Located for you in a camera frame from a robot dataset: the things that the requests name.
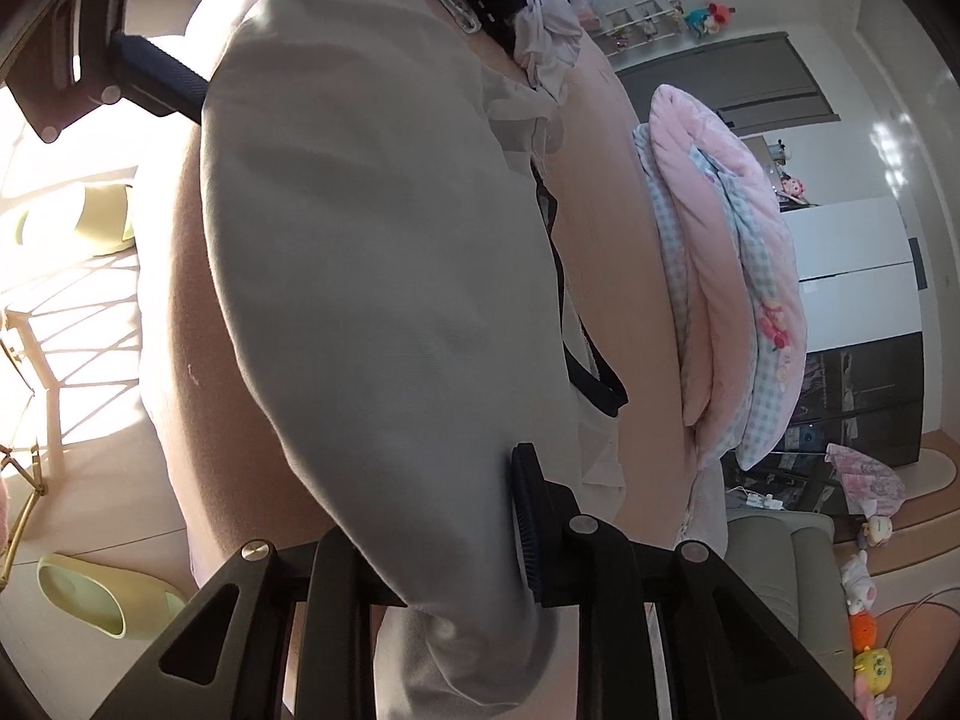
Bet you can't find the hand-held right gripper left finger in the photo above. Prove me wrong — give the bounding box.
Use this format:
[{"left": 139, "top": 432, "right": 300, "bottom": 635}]
[{"left": 94, "top": 519, "right": 412, "bottom": 720}]

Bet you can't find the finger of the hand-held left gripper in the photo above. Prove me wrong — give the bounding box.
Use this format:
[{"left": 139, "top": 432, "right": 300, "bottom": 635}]
[{"left": 0, "top": 0, "right": 209, "bottom": 145}]

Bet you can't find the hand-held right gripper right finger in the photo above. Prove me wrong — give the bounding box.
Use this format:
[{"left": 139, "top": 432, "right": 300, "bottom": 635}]
[{"left": 510, "top": 442, "right": 863, "bottom": 720}]

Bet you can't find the white shirt with navy trim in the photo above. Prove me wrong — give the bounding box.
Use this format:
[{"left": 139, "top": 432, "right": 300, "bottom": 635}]
[{"left": 199, "top": 0, "right": 631, "bottom": 720}]

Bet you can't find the yellow green slipper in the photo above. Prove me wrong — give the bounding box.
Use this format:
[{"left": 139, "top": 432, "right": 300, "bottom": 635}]
[
  {"left": 15, "top": 184, "right": 140, "bottom": 256},
  {"left": 37, "top": 553, "right": 188, "bottom": 642}
]

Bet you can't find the grey green padded headboard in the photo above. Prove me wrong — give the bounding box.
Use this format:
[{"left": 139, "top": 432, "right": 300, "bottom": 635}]
[{"left": 724, "top": 514, "right": 856, "bottom": 720}]

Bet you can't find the round pink bed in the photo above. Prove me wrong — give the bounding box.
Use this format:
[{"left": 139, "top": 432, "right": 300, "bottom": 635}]
[{"left": 135, "top": 0, "right": 728, "bottom": 720}]

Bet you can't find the pink checked quilt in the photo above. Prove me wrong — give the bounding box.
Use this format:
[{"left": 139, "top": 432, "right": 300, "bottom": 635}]
[{"left": 632, "top": 82, "right": 807, "bottom": 470}]

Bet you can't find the white cat plush toy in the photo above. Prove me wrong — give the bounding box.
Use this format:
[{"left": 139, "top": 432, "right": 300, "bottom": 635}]
[{"left": 840, "top": 551, "right": 878, "bottom": 612}]

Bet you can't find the pink printed hanging garment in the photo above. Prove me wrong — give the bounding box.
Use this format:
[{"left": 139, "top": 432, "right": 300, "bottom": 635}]
[{"left": 825, "top": 442, "right": 907, "bottom": 515}]

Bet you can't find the black glass wardrobe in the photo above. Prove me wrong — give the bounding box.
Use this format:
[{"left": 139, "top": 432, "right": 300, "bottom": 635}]
[{"left": 757, "top": 330, "right": 927, "bottom": 496}]

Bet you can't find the white glossy garment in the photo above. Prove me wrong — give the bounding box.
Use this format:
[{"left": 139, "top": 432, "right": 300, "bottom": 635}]
[{"left": 514, "top": 0, "right": 586, "bottom": 102}]

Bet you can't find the white wardrobe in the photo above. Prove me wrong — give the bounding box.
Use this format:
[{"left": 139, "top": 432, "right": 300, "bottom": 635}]
[{"left": 780, "top": 195, "right": 927, "bottom": 357}]

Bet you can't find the white shelf rack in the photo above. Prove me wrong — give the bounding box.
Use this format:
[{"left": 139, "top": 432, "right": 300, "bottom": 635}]
[{"left": 604, "top": 0, "right": 687, "bottom": 53}]

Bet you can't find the grey door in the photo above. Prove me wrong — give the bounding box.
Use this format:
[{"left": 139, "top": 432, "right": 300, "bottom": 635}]
[{"left": 615, "top": 31, "right": 841, "bottom": 128}]

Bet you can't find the gold metal frame stand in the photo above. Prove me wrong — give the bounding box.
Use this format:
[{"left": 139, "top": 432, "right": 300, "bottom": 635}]
[{"left": 0, "top": 307, "right": 61, "bottom": 586}]

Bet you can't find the red blue wall plush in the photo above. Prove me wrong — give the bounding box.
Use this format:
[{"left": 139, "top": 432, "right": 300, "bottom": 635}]
[{"left": 682, "top": 1, "right": 740, "bottom": 38}]

